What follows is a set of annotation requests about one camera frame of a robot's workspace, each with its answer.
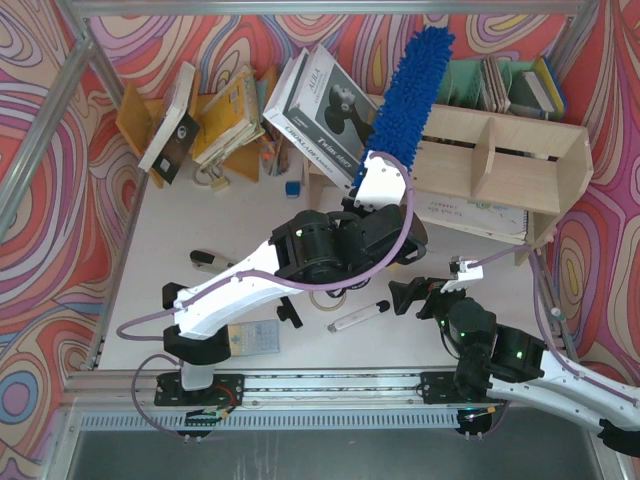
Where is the black T-shaped plastic piece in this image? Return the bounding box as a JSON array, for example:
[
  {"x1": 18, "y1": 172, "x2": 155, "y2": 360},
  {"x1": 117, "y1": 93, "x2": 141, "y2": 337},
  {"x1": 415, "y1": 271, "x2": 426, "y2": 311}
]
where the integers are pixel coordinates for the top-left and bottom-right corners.
[{"x1": 276, "y1": 296, "x2": 303, "y2": 329}]

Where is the blue microfibre duster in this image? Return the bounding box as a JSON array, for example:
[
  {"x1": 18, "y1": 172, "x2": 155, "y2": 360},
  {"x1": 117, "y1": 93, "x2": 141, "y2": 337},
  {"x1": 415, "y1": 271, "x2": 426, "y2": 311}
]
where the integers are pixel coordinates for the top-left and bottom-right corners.
[{"x1": 364, "y1": 26, "x2": 455, "y2": 169}]

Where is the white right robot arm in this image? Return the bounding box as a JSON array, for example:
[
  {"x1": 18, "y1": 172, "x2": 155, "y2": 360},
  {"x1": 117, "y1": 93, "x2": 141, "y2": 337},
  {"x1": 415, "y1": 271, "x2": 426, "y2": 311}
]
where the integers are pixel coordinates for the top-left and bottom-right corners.
[{"x1": 389, "y1": 277, "x2": 639, "y2": 457}]

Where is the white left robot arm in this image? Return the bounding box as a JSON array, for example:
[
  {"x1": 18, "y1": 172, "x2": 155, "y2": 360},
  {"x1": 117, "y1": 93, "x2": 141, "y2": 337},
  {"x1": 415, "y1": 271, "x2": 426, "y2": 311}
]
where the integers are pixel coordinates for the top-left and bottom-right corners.
[{"x1": 163, "y1": 205, "x2": 428, "y2": 392}]

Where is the wooden bookshelf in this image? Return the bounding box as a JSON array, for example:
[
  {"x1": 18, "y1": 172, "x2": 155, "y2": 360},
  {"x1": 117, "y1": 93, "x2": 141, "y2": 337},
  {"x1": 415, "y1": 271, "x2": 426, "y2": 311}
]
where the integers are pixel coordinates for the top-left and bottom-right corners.
[{"x1": 302, "y1": 92, "x2": 594, "y2": 267}]

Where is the masking tape roll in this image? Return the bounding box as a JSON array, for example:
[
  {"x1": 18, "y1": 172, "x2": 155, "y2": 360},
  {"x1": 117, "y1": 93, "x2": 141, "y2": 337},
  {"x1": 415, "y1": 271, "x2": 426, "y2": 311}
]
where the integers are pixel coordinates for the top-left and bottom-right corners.
[{"x1": 309, "y1": 291, "x2": 347, "y2": 312}]

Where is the blue stamp block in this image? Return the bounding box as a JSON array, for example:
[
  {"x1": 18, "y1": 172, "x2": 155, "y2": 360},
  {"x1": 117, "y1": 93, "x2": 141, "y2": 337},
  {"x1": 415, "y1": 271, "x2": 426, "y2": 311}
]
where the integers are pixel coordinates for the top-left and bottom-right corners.
[{"x1": 285, "y1": 181, "x2": 302, "y2": 198}]

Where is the spiral notebook under shelf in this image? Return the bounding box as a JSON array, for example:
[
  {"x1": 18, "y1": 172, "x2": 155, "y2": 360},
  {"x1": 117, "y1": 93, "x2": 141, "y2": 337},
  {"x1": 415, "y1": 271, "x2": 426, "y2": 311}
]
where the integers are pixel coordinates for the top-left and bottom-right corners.
[{"x1": 414, "y1": 192, "x2": 528, "y2": 245}]

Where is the pencils bundle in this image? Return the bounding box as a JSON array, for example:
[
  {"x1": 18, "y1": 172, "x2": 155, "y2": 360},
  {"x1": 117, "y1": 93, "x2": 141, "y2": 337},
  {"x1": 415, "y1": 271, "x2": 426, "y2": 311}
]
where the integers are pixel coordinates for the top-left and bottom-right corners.
[{"x1": 259, "y1": 137, "x2": 289, "y2": 176}]

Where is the beige calculator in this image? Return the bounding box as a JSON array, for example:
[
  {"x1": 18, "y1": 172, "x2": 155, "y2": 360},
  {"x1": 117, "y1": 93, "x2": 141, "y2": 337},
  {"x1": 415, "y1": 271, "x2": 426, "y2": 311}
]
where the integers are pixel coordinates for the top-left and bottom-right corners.
[{"x1": 228, "y1": 319, "x2": 280, "y2": 357}]

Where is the black white Twins story book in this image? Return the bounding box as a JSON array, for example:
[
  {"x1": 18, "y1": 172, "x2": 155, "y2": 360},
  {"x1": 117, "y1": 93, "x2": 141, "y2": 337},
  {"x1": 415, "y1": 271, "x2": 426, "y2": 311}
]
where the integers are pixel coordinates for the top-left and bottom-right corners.
[{"x1": 284, "y1": 45, "x2": 377, "y2": 178}]

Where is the white Chokladfabriken book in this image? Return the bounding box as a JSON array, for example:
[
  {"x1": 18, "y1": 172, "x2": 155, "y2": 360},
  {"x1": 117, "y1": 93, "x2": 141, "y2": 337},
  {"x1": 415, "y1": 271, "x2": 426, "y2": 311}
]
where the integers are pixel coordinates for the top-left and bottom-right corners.
[{"x1": 264, "y1": 48, "x2": 354, "y2": 191}]

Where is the yellow worn books stack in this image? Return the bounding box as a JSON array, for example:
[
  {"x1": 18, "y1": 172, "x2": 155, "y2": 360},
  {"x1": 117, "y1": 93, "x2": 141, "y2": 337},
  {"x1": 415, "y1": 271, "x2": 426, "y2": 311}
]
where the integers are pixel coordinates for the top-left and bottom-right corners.
[{"x1": 193, "y1": 65, "x2": 264, "y2": 169}]

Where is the green desk organiser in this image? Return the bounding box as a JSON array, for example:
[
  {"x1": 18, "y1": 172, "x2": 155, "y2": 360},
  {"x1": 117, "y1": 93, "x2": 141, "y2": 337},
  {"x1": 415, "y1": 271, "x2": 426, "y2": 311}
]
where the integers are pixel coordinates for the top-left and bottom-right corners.
[{"x1": 437, "y1": 60, "x2": 533, "y2": 112}]

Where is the white book with black cover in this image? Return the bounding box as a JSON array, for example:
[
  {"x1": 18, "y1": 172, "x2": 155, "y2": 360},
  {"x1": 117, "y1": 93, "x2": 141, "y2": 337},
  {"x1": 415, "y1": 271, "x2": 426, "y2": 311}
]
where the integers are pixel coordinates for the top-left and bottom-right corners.
[{"x1": 138, "y1": 62, "x2": 200, "y2": 184}]

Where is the brown card stack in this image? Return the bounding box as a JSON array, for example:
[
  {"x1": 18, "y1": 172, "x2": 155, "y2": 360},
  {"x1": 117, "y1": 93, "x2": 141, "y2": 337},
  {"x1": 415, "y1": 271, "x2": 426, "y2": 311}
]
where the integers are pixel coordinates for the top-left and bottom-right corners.
[{"x1": 481, "y1": 56, "x2": 511, "y2": 114}]

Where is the grey book in organiser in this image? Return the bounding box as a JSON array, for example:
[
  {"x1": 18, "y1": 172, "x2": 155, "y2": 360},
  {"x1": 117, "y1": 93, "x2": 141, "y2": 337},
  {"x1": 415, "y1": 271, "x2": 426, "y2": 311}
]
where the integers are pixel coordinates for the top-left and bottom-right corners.
[{"x1": 508, "y1": 71, "x2": 554, "y2": 119}]

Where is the blue yellow book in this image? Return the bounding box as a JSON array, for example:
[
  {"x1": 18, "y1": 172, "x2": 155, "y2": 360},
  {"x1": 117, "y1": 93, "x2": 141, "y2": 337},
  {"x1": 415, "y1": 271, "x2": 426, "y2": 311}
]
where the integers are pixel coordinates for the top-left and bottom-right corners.
[{"x1": 532, "y1": 56, "x2": 567, "y2": 121}]

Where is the yellow wooden book stand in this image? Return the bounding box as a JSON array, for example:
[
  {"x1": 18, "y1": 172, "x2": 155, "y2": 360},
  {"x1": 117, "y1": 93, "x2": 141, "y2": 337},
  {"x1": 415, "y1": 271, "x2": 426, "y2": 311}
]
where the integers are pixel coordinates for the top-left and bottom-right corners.
[{"x1": 116, "y1": 65, "x2": 278, "y2": 188}]

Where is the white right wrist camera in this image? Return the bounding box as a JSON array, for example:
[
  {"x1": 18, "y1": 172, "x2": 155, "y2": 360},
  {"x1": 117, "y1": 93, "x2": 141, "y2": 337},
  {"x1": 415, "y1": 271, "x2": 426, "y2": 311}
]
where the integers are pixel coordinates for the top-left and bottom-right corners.
[{"x1": 440, "y1": 256, "x2": 484, "y2": 293}]

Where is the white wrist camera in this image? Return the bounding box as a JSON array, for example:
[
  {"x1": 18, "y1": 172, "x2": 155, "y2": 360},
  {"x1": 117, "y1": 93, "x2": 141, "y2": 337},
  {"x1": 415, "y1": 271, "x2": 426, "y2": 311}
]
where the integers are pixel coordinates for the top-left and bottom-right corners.
[
  {"x1": 353, "y1": 150, "x2": 409, "y2": 212},
  {"x1": 440, "y1": 256, "x2": 484, "y2": 293}
]

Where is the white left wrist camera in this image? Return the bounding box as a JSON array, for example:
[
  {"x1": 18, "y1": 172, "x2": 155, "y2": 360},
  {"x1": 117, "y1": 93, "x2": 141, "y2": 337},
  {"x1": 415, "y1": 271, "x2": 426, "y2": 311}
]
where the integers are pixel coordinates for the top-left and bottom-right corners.
[{"x1": 353, "y1": 150, "x2": 409, "y2": 212}]

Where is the padlock with ring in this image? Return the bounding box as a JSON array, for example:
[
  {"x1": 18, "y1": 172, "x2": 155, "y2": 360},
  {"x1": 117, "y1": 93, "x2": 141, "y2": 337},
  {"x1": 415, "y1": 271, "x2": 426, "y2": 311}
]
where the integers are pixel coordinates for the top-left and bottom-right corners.
[{"x1": 192, "y1": 165, "x2": 230, "y2": 193}]

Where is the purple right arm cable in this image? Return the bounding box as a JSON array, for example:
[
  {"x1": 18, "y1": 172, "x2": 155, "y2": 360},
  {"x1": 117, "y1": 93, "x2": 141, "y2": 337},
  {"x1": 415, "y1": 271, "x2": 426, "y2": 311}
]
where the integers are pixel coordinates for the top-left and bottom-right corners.
[{"x1": 474, "y1": 244, "x2": 640, "y2": 406}]

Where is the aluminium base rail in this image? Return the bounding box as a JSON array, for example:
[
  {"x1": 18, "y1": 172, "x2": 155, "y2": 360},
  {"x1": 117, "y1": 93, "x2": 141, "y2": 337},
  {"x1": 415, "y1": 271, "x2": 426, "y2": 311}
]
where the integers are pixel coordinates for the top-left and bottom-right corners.
[{"x1": 64, "y1": 365, "x2": 611, "y2": 431}]

